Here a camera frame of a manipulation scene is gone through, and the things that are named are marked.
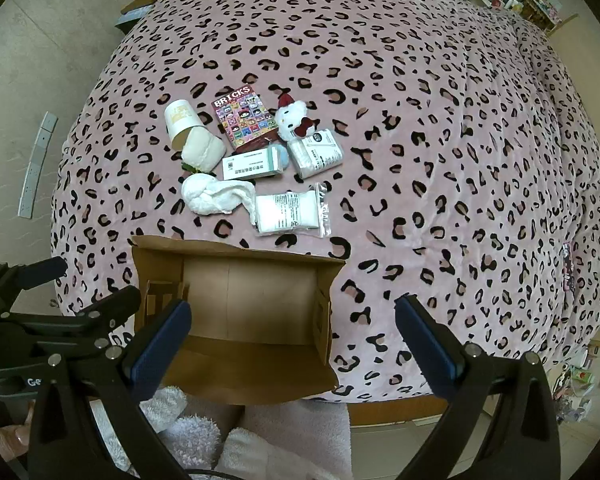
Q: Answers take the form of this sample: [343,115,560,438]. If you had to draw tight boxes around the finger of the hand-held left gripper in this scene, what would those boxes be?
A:
[10,285,142,357]
[0,256,68,312]

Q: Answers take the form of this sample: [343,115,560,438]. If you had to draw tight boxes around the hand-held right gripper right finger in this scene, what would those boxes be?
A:
[394,295,563,480]

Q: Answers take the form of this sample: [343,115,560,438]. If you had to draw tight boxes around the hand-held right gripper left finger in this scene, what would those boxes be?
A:
[27,299,193,480]

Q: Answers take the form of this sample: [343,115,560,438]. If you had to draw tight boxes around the brown cardboard box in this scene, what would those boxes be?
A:
[130,235,348,406]

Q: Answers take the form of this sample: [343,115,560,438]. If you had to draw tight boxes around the white knotted cloth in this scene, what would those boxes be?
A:
[181,172,257,226]

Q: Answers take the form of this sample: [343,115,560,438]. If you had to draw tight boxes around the zip bag of cotton pads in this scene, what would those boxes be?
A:
[254,182,334,239]

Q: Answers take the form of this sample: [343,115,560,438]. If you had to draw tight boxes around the white medicine box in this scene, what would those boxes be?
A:
[222,147,284,181]

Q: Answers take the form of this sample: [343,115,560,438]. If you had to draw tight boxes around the white paper cup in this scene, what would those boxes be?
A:
[164,99,207,151]

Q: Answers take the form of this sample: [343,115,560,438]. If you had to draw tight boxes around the white cat plush toy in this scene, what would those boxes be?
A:
[274,92,319,142]

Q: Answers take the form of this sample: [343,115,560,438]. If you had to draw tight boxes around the person's left hand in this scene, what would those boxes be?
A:
[0,402,35,462]

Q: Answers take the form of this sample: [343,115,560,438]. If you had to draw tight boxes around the white fluffy robe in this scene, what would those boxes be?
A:
[90,385,246,480]

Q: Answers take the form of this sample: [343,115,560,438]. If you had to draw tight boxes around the grey power strip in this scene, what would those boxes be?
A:
[19,112,60,220]

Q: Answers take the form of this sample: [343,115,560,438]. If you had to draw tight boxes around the pink fleece trousers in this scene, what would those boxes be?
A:
[215,402,352,480]

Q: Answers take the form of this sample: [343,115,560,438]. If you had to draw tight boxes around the small floor clutter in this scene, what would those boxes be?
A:
[555,345,600,428]

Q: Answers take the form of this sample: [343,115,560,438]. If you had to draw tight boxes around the pink leopard print blanket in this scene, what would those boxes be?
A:
[50,0,600,407]

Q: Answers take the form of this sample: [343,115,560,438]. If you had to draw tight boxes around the cotton swab pack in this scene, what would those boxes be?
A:
[286,129,344,180]

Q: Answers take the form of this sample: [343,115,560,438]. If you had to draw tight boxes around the light blue soft ball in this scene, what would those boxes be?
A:
[270,142,292,174]

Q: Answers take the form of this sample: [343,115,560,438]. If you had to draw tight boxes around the colourful printed toy box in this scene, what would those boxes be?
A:
[211,85,277,153]

